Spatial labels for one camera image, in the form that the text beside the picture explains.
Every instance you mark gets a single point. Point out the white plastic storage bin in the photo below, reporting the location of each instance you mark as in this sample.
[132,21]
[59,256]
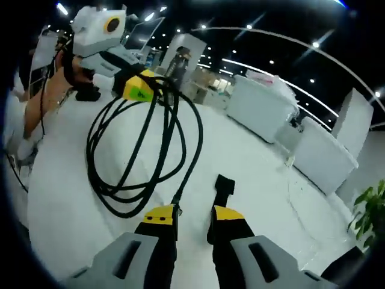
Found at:
[322,153]
[255,105]

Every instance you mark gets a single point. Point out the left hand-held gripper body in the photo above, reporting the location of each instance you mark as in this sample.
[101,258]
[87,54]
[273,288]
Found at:
[90,33]

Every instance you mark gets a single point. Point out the white plastic bags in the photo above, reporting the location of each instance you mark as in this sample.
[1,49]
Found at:
[279,84]

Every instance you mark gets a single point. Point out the white desktop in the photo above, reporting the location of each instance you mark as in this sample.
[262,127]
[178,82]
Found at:
[264,186]

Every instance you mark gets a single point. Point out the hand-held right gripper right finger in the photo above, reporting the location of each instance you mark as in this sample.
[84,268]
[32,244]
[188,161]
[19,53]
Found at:
[255,262]

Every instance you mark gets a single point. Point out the green potted plant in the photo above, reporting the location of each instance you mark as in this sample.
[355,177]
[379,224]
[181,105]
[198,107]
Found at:
[367,216]

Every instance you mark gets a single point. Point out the white charger plug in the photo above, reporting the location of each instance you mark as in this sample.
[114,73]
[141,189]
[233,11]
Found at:
[289,161]

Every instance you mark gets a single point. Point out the person's left hand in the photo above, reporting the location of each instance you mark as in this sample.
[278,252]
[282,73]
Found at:
[57,81]

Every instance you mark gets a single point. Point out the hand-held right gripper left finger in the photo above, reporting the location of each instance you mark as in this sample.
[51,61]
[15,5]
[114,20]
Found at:
[129,259]

